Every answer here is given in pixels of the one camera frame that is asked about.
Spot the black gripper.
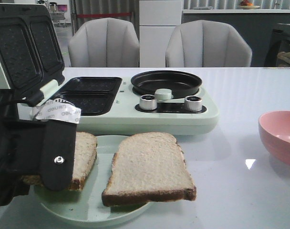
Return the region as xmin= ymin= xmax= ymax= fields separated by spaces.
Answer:
xmin=0 ymin=89 xmax=81 ymax=207

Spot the bread slice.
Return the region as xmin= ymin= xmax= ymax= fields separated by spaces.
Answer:
xmin=102 ymin=132 xmax=197 ymax=207
xmin=21 ymin=132 xmax=97 ymax=191

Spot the breakfast maker hinged lid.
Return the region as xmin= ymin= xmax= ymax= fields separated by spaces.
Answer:
xmin=0 ymin=3 xmax=64 ymax=106

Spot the pink bowl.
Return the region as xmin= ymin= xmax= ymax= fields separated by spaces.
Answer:
xmin=259 ymin=111 xmax=290 ymax=165

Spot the mint green breakfast maker base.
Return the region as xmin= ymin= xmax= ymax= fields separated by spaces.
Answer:
xmin=40 ymin=76 xmax=220 ymax=136

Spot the left silver control knob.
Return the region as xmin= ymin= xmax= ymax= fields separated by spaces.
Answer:
xmin=139 ymin=94 xmax=157 ymax=111

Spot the silver control knob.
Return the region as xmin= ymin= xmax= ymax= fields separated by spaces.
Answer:
xmin=184 ymin=95 xmax=202 ymax=112
xmin=139 ymin=94 xmax=157 ymax=111

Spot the left grey upholstered chair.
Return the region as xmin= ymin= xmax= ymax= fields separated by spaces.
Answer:
xmin=68 ymin=18 xmax=140 ymax=67

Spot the grey upholstered chair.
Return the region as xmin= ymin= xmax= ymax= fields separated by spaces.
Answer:
xmin=165 ymin=20 xmax=252 ymax=67
xmin=68 ymin=18 xmax=140 ymax=67

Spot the mint green round plate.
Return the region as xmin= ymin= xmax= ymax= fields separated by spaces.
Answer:
xmin=34 ymin=135 xmax=152 ymax=228

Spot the black round frying pan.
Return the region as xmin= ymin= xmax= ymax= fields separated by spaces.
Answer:
xmin=131 ymin=70 xmax=202 ymax=99

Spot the right silver control knob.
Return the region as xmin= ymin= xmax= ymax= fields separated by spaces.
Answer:
xmin=184 ymin=95 xmax=202 ymax=112

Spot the white refrigerator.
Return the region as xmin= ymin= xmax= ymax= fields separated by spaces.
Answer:
xmin=139 ymin=0 xmax=184 ymax=67

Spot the right grey upholstered chair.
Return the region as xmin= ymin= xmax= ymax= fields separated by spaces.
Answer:
xmin=165 ymin=20 xmax=252 ymax=67

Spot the fruit plate on counter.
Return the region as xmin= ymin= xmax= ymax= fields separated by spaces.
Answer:
xmin=238 ymin=0 xmax=260 ymax=10

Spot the dark washing machine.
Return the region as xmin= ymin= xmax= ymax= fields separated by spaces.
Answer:
xmin=264 ymin=23 xmax=290 ymax=67

